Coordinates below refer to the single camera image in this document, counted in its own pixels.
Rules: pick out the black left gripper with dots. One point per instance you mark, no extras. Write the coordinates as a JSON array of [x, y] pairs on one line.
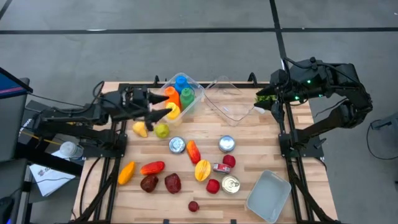
[[136, 101]]

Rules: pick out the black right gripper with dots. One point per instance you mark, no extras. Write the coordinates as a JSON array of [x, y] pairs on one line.
[[295, 82]]

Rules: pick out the yellow plastic bottle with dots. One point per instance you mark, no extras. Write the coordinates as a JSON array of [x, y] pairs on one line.
[[173, 112]]

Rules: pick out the orange plastic bottle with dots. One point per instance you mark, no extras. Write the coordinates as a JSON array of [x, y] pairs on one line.
[[171, 96]]

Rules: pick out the green toy apple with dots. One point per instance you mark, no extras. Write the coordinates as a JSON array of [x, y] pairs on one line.
[[161, 132]]

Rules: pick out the yellow toy pear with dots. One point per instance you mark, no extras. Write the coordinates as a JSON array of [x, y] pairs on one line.
[[140, 129]]

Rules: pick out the green plastic bottle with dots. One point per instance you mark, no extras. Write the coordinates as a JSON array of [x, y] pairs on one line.
[[187, 98]]

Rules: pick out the blue plastic bottle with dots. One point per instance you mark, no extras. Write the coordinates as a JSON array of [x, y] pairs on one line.
[[182, 83]]

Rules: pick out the silver tin can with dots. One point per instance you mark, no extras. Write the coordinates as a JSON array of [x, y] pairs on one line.
[[177, 145], [226, 143]]

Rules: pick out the red and yellow toy mango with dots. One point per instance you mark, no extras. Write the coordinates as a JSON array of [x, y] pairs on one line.
[[193, 152]]

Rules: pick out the red elongated toy fruit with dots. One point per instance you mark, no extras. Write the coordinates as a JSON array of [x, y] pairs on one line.
[[152, 168]]

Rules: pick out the orange-yellow toy mango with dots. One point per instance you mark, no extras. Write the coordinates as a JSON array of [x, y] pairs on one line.
[[126, 173]]

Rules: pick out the dark red toy fruit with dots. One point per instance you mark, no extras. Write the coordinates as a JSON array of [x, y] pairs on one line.
[[149, 183], [173, 183]]

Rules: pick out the yellow toy starfruit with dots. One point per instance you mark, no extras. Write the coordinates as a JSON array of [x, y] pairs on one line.
[[202, 170]]

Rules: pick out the red tin can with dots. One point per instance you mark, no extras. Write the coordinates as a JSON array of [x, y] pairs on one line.
[[221, 168]]

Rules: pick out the gold-lidded tin can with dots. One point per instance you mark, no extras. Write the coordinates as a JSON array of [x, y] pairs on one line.
[[230, 184]]

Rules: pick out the red toy apple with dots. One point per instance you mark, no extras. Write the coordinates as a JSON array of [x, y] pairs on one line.
[[229, 161], [213, 186]]

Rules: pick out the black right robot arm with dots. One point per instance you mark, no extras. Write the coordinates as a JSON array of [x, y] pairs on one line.
[[332, 119]]

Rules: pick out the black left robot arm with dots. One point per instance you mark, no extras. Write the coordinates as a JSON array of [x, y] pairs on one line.
[[77, 132]]

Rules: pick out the small green potted plant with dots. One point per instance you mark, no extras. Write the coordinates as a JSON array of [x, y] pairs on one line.
[[265, 98]]

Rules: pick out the shallow clear plastic bin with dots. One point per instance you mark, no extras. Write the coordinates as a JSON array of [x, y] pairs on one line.
[[230, 102]]

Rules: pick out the deep clear plastic bin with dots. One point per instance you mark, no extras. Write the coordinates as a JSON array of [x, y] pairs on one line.
[[199, 93]]

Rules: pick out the clear plastic water bottle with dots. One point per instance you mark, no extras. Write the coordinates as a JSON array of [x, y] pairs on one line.
[[71, 150]]

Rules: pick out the grey rectangular tray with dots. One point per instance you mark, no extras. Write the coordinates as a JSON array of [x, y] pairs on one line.
[[269, 197]]

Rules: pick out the toy pomegranate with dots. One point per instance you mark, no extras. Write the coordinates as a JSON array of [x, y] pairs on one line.
[[193, 206]]

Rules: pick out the black stand with white lettering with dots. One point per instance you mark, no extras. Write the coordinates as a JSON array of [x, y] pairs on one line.
[[46, 160]]

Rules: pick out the white paper sheet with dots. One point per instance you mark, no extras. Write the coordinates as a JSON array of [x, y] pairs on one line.
[[51, 183]]

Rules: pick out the blue computer screen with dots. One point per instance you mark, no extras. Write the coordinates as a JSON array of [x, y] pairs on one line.
[[9, 85]]

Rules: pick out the black aluminium table frame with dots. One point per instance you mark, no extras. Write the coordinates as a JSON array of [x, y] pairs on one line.
[[241, 84]]

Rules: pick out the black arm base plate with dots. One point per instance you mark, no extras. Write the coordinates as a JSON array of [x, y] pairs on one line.
[[314, 152], [119, 152]]

